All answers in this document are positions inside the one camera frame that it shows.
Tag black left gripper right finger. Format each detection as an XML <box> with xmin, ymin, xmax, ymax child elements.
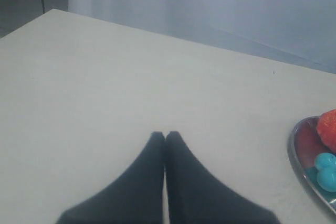
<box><xmin>165</xmin><ymin>131</ymin><xmax>280</xmax><ymax>223</ymax></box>

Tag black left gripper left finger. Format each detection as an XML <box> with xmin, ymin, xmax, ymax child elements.
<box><xmin>57</xmin><ymin>132</ymin><xmax>165</xmax><ymax>223</ymax></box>

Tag orange toy tangerine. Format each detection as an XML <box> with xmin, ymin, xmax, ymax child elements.
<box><xmin>316</xmin><ymin>109</ymin><xmax>336</xmax><ymax>153</ymax></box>

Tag metal bowl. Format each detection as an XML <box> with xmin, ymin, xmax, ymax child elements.
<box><xmin>287</xmin><ymin>116</ymin><xmax>335</xmax><ymax>216</ymax></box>

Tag white backdrop curtain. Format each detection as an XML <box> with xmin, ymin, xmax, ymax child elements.
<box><xmin>68</xmin><ymin>0</ymin><xmax>335</xmax><ymax>73</ymax></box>

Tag blue round toy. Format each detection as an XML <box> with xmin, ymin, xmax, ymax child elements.
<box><xmin>314</xmin><ymin>153</ymin><xmax>335</xmax><ymax>193</ymax></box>

